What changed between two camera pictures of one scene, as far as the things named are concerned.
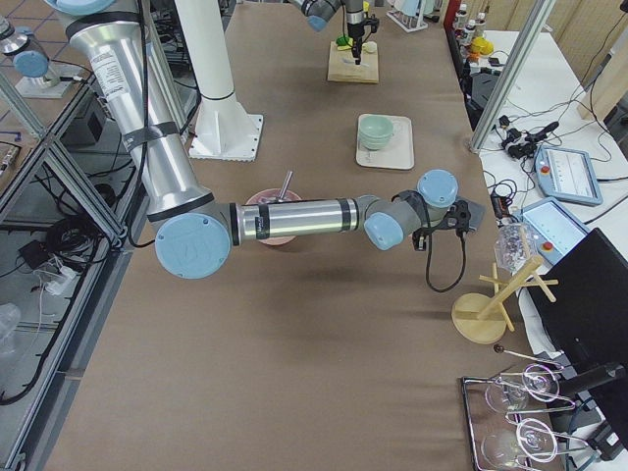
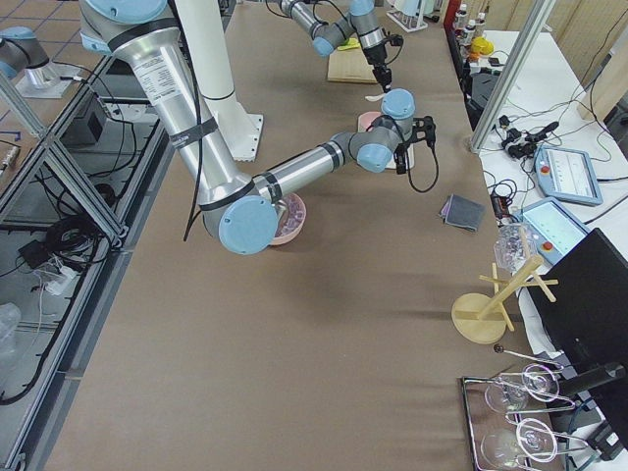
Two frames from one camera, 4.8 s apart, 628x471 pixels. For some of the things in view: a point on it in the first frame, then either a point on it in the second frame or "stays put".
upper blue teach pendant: x=567 y=175 stays put
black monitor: x=588 y=320 stays put
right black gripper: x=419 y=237 to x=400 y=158
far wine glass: x=540 y=383 stays put
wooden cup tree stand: x=481 y=318 stays put
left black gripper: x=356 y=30 to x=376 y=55
